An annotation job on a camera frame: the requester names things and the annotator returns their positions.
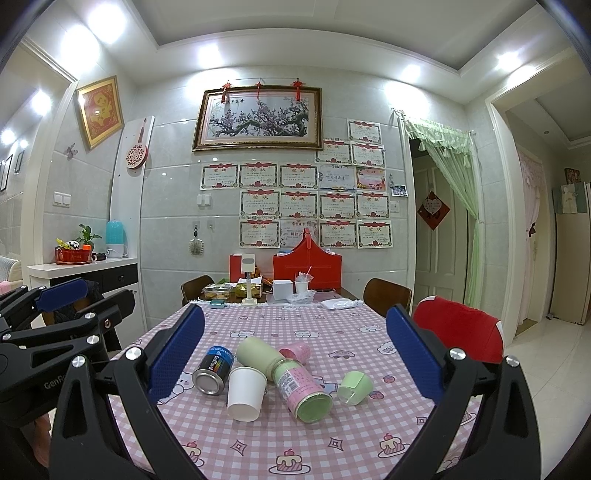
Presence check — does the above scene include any pink green glass cup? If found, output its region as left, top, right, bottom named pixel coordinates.
left=273, top=359, right=332, bottom=424

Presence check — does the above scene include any green plastic cup lid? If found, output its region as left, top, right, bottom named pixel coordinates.
left=337, top=371, right=374, bottom=406

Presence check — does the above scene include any white paper cup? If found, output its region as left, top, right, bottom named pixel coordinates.
left=226, top=367, right=267, bottom=422

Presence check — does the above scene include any pale green foam cup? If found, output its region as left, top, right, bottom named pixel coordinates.
left=236, top=337, right=286, bottom=382

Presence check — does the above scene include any small pink plastic cup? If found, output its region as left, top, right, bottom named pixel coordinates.
left=279, top=341, right=311, bottom=365

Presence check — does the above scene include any clear plastic drink cup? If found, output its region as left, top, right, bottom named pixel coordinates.
left=294, top=268, right=312, bottom=294

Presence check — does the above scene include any white sideboard cabinet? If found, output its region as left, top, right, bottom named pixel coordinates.
left=26, top=256, right=150, bottom=351

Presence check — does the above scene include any red fruit basket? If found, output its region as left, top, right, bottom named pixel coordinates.
left=55, top=247, right=92, bottom=265

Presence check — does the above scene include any red covered chair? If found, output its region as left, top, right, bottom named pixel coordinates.
left=413, top=296, right=504, bottom=363

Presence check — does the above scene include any small green potted plant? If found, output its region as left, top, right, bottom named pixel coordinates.
left=76, top=224, right=102, bottom=252

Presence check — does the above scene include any light blue humidifier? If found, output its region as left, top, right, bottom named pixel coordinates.
left=105, top=220, right=126, bottom=258

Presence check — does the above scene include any blue black metal can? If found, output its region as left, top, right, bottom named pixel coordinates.
left=192, top=345, right=235, bottom=396

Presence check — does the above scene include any brown wooden chair left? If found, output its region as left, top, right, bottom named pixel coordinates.
left=180, top=275, right=213, bottom=305

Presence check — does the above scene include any brown wooden chair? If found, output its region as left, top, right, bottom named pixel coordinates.
left=180, top=275, right=213, bottom=305
left=363, top=278, right=412, bottom=317

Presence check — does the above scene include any pink checkered tablecloth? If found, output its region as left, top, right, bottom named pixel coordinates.
left=158, top=305, right=434, bottom=479

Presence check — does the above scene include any teal small tin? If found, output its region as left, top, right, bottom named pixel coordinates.
left=209, top=299, right=226, bottom=309

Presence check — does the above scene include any snack box on table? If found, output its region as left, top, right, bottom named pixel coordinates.
left=200, top=283, right=235, bottom=301

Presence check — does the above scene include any brown wooden chair right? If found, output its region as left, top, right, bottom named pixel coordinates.
left=363, top=278, right=412, bottom=317

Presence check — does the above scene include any small red box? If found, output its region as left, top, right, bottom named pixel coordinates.
left=228, top=254, right=243, bottom=283

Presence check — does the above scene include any white crumpled plastic bag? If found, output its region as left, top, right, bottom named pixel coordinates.
left=321, top=298, right=363, bottom=311

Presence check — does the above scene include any white desk lamp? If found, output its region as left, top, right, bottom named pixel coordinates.
left=240, top=254, right=257, bottom=306

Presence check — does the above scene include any white refrigerator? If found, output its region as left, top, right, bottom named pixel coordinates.
left=550, top=183, right=590, bottom=325

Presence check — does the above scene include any red diamond door decoration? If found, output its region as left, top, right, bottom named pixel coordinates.
left=418, top=191, right=451, bottom=230

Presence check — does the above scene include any white square box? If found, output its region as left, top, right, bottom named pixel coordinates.
left=273, top=280, right=294, bottom=302

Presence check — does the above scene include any gold framed red picture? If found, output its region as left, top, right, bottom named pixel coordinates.
left=75, top=76, right=124, bottom=150

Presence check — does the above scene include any green door curtain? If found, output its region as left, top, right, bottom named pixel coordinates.
left=390, top=108, right=485, bottom=308

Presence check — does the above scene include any large framed blossom painting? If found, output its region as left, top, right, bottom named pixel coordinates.
left=192, top=82, right=324, bottom=153

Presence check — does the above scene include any round red wall ornament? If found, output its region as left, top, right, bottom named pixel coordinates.
left=125, top=118, right=148, bottom=170

